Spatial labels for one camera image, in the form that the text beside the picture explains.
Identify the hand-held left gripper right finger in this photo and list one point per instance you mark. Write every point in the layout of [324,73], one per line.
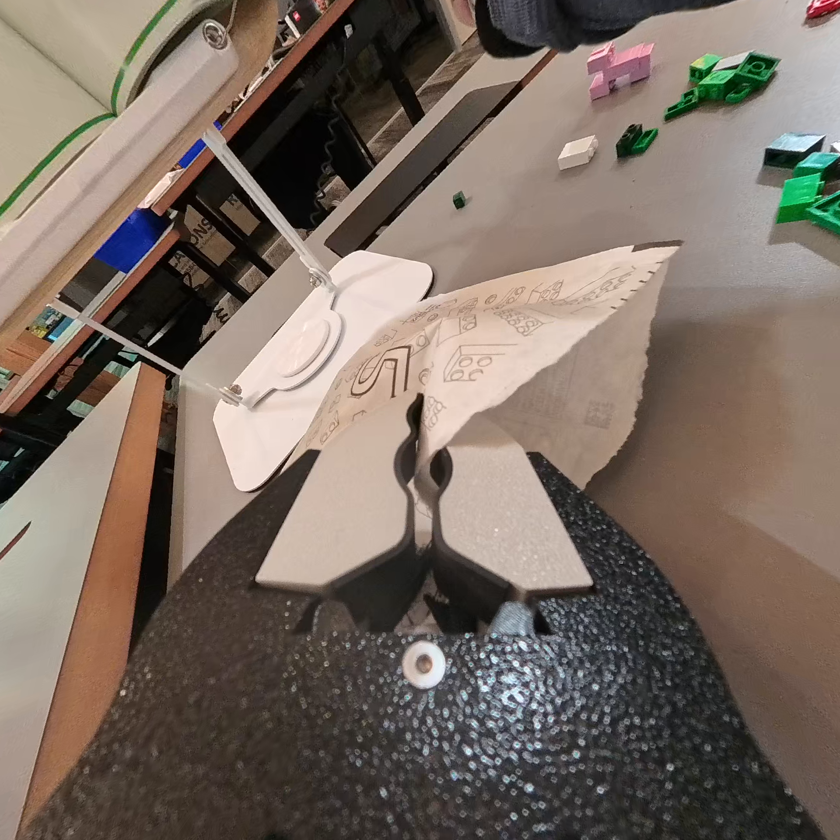
[512,518]

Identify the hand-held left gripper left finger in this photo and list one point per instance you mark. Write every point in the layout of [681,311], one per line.
[328,512]

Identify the white torn paper bag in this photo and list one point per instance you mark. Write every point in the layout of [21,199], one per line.
[525,315]

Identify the person's right forearm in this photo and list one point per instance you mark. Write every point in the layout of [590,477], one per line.
[558,23]

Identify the grey desk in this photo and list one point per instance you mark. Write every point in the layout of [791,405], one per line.
[722,459]

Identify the neighbouring wood edged desk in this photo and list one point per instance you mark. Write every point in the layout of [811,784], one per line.
[59,525]

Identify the background wood edged desk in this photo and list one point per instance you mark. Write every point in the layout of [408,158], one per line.
[262,98]

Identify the white book stand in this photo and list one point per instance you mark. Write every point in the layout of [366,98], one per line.
[380,289]

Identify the brown cardboard box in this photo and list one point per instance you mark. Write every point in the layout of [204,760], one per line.
[203,229]

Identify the tiny dark green stud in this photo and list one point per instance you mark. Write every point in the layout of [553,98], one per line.
[460,199]

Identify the blue storage bin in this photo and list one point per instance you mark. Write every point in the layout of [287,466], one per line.
[128,243]

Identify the cream brick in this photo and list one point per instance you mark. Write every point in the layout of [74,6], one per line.
[577,153]

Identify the green slope brick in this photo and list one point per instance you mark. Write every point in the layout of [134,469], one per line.
[797,200]

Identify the pink toy pig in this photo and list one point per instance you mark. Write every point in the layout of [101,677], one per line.
[620,69]

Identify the dark teal brick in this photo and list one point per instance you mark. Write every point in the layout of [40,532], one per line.
[794,149]

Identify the dark green brick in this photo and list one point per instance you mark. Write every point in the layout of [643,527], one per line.
[817,166]

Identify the lime green brick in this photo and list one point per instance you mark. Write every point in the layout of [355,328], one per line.
[703,67]

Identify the grey brick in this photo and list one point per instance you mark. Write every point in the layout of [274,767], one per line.
[733,62]

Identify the building instruction booklet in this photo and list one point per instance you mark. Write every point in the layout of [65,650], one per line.
[59,59]

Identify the red claw piece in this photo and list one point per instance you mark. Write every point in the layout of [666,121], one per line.
[823,8]

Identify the dark green bracket piece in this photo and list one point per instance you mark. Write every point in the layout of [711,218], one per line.
[635,140]

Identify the green bracket plate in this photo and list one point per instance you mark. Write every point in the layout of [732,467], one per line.
[681,105]

